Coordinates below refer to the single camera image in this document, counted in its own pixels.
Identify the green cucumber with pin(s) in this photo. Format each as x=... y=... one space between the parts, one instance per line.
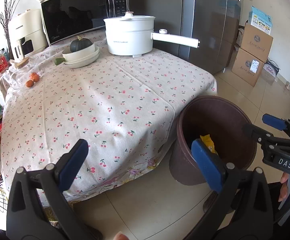
x=59 y=60

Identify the blue printed carton box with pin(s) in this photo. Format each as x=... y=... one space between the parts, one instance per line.
x=260 y=20

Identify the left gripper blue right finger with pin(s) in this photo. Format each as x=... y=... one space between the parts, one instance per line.
x=210 y=165

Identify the dark brown trash bin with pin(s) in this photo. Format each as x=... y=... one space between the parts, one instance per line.
x=223 y=121

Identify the green kabocha squash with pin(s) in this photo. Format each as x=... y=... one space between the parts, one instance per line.
x=79 y=44

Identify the white electric cooking pot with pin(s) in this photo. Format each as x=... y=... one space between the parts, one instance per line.
x=131 y=35

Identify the small printed box on floor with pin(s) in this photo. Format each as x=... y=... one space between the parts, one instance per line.
x=271 y=67

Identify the cardboard box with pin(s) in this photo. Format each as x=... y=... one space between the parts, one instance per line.
x=247 y=67
x=256 y=42

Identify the grey refrigerator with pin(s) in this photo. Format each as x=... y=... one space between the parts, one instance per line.
x=213 y=22

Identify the lower cardboard box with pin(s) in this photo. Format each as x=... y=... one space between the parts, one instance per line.
x=247 y=67

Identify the red tin can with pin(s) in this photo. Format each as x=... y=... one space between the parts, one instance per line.
x=3 y=63

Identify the black microwave oven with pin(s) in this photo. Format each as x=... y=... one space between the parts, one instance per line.
x=66 y=18

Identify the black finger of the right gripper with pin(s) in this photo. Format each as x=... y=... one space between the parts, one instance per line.
x=258 y=134

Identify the person's left hand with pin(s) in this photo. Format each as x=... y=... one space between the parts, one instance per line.
x=120 y=236

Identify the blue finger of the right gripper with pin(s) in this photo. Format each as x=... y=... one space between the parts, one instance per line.
x=273 y=121

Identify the dried branches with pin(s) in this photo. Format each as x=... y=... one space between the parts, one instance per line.
x=6 y=15

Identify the cherry print tablecloth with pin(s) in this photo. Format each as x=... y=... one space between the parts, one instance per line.
x=124 y=107

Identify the white stacked dishes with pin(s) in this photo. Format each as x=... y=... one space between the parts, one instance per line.
x=80 y=58

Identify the upper cardboard box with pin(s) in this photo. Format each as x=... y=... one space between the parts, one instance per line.
x=256 y=42

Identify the cream air fryer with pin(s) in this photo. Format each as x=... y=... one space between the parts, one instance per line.
x=26 y=34

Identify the yellow wrapper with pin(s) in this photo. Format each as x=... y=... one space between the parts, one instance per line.
x=209 y=143

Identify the orange kumquat fruits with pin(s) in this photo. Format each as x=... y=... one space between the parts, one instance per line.
x=33 y=78

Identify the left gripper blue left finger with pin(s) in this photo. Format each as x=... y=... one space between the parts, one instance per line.
x=69 y=165

